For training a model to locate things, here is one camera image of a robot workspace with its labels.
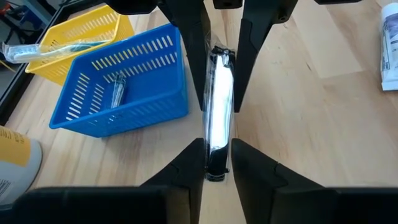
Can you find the black silver nail clipper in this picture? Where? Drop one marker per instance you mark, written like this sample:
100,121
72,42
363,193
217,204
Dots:
219,109

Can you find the blue plastic basket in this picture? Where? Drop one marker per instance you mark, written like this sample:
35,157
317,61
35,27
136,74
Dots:
149,77

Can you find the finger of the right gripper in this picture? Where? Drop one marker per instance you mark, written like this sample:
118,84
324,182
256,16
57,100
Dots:
192,46
258,46

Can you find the white yellow wipes canister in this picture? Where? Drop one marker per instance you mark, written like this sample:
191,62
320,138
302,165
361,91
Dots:
18,168

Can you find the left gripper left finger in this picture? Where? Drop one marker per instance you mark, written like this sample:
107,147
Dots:
174,202

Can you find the small white toothpaste tube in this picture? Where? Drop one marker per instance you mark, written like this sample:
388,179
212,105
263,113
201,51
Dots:
390,46

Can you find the blue toothbrush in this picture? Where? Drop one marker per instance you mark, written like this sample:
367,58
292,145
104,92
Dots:
25,53

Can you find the yellow plastic basket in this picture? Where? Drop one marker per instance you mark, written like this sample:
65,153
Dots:
77,28

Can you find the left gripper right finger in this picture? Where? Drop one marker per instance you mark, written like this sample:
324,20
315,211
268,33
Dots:
280,199

